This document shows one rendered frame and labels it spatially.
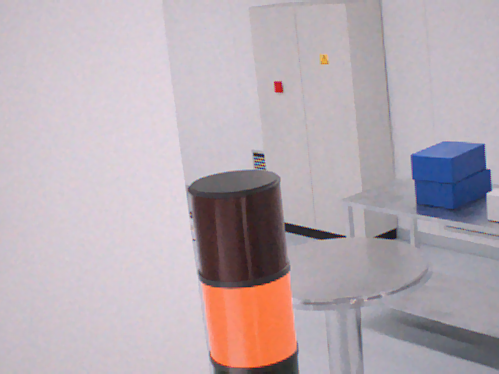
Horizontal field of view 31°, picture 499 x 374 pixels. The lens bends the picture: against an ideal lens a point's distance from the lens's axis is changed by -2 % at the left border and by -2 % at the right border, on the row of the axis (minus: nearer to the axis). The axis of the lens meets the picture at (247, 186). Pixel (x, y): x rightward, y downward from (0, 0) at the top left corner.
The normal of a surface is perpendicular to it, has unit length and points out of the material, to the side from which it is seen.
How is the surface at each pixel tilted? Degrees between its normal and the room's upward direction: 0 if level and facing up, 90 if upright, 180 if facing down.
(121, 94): 90
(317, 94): 90
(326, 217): 90
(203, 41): 90
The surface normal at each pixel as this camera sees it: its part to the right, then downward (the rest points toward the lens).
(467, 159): 0.72, 0.09
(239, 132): -0.76, 0.24
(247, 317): -0.02, 0.25
